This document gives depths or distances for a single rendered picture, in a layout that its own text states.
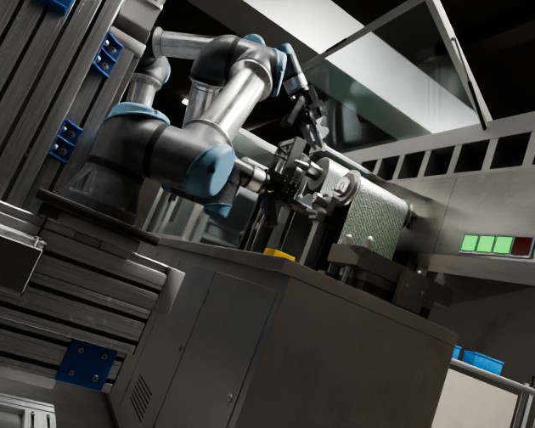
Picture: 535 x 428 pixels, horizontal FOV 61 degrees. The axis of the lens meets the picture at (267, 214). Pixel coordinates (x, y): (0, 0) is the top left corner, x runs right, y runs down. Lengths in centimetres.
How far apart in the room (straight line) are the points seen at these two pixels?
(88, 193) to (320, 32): 346
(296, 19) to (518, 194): 287
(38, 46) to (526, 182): 136
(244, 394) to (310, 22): 341
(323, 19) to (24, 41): 334
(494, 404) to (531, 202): 577
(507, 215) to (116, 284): 116
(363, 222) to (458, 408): 522
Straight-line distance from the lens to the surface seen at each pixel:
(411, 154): 206
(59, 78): 113
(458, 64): 182
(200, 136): 92
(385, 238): 168
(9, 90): 112
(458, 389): 659
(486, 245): 157
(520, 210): 157
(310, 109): 159
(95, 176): 92
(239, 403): 122
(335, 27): 428
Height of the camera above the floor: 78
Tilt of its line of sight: 10 degrees up
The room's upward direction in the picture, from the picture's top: 21 degrees clockwise
